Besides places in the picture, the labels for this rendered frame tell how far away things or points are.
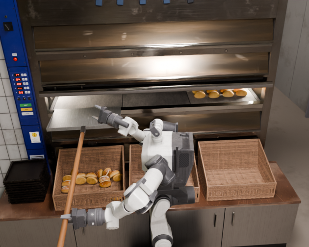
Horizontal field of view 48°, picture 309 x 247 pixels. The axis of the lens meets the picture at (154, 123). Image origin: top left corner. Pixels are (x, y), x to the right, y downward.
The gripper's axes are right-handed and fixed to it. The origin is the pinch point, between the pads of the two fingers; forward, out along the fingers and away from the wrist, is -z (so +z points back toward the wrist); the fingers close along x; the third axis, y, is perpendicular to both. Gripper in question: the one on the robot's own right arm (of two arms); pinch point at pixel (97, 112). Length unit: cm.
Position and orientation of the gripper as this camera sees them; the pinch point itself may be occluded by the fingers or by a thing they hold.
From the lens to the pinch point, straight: 238.6
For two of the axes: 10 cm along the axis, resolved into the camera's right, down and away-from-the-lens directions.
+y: 4.1, -2.4, 8.8
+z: 8.7, 3.9, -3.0
